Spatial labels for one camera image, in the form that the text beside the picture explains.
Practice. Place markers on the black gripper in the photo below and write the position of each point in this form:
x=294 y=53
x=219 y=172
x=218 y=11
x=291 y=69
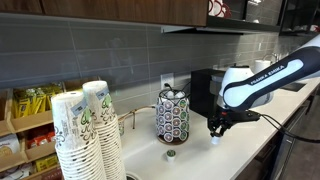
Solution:
x=220 y=119

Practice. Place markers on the white creamer cup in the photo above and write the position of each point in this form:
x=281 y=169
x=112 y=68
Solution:
x=170 y=94
x=215 y=140
x=180 y=95

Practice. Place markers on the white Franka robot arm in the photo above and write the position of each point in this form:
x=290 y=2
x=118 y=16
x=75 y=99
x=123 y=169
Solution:
x=266 y=80

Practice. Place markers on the black silver coffee maker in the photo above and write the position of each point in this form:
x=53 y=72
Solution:
x=203 y=93

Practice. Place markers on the green lid coffee pod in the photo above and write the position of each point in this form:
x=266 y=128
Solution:
x=171 y=155

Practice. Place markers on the white paper towel roll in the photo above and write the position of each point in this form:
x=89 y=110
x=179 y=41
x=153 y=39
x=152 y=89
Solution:
x=262 y=66

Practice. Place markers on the dark countertop sink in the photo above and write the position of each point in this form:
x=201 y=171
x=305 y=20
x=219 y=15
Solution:
x=295 y=87

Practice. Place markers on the silver sink faucet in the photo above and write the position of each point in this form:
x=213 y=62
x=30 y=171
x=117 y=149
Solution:
x=270 y=56

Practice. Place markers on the printed paper cup stack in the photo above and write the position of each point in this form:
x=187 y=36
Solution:
x=76 y=136
x=108 y=133

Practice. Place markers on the red white patterned mug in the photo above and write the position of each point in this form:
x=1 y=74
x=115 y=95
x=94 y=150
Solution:
x=218 y=8

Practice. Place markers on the small yellow tea box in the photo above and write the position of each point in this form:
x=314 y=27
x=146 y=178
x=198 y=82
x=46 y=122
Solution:
x=46 y=162

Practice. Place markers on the red tea packets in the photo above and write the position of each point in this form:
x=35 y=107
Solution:
x=40 y=140

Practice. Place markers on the yellow tea boxes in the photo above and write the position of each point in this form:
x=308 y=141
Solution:
x=33 y=101

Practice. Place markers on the wooden tea organizer shelf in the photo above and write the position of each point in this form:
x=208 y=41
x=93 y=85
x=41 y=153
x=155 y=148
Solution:
x=30 y=121

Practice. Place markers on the white tea package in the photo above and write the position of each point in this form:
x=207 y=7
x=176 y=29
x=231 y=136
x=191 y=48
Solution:
x=8 y=145

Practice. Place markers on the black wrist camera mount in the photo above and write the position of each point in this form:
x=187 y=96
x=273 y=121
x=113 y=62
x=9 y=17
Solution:
x=248 y=115

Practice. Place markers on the white wall outlet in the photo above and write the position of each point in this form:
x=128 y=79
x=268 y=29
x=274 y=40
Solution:
x=169 y=78

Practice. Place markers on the dark open wall shelf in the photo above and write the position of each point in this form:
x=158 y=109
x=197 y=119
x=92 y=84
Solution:
x=253 y=20

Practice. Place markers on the brown wooden wall cabinet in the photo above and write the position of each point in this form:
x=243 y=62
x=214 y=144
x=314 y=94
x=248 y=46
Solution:
x=116 y=11

